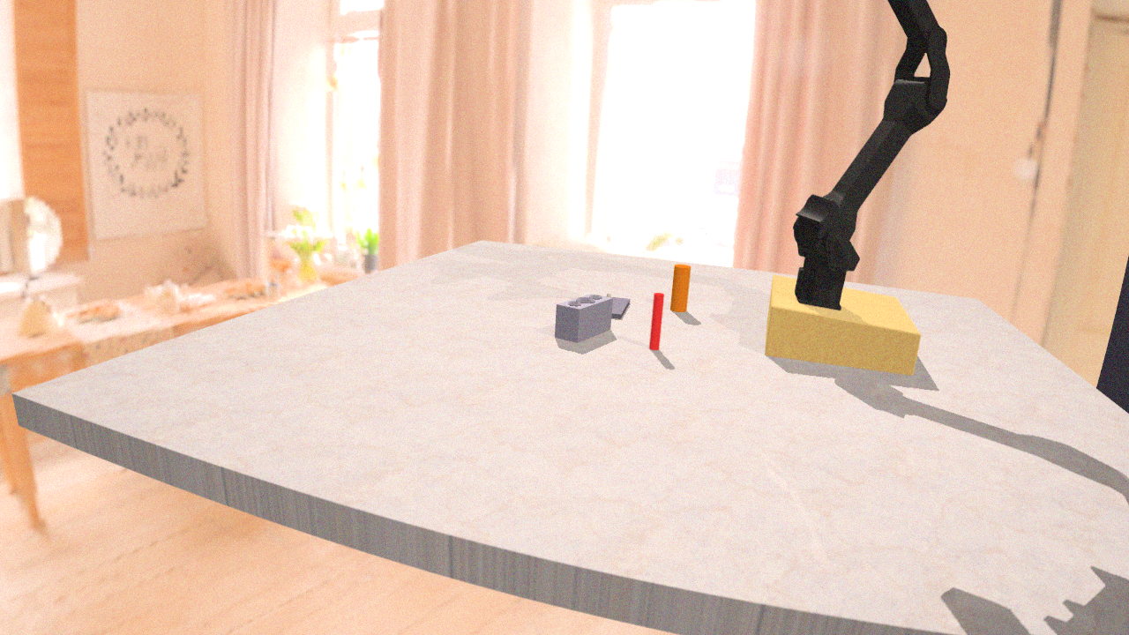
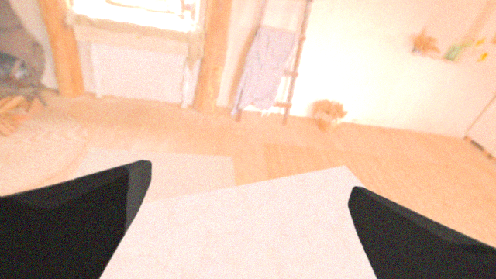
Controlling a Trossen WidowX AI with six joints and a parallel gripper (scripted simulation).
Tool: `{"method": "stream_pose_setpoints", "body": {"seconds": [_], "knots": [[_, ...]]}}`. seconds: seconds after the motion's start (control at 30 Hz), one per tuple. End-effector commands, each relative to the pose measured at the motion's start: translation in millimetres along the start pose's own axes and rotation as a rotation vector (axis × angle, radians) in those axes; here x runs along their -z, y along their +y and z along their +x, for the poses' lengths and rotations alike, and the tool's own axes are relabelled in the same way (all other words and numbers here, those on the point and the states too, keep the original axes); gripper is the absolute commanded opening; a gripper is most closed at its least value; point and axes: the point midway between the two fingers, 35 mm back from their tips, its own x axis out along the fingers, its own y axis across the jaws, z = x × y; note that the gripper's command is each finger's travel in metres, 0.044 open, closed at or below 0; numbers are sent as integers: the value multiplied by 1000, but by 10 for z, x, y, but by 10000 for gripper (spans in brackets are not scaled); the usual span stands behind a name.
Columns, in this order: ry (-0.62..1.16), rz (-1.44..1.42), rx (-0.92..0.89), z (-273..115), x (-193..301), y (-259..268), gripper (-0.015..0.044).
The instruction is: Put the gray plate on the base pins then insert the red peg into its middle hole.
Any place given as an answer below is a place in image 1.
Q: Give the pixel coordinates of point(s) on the red peg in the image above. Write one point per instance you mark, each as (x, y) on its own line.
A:
(656, 321)

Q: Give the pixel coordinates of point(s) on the orange cylinder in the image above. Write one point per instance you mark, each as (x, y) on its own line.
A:
(680, 288)

